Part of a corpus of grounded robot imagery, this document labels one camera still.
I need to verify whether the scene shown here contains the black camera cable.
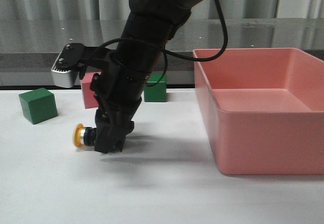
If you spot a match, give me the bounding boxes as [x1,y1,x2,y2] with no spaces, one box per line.
[85,0,228,110]

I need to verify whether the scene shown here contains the right green wooden cube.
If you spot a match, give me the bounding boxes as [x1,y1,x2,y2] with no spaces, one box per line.
[144,74,167,102]

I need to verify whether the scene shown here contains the yellow push button switch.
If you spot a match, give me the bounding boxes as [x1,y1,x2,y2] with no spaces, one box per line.
[72,123,97,148]

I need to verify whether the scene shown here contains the grey stone ledge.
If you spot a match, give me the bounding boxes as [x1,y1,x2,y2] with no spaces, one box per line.
[1,18,323,89]

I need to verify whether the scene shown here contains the green wooden cube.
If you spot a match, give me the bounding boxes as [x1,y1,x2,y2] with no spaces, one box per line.
[19,88,58,124]
[144,74,167,102]

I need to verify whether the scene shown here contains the left green wooden cube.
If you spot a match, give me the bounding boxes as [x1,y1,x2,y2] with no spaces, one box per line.
[19,88,58,124]

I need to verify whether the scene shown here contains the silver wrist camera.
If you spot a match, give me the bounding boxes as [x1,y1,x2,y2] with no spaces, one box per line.
[51,43,85,88]

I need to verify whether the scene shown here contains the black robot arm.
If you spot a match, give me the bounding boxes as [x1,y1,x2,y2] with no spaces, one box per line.
[84,0,203,153]

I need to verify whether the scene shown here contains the pink wooden cube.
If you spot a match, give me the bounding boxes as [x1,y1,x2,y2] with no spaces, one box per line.
[80,72,99,109]

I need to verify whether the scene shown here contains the pink plastic bin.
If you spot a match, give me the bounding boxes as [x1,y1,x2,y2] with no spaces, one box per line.
[194,48,323,175]

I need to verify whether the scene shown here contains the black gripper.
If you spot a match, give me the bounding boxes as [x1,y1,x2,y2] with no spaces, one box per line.
[90,51,153,154]

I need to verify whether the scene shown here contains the grey-green curtain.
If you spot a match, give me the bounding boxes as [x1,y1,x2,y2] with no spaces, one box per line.
[1,0,323,21]

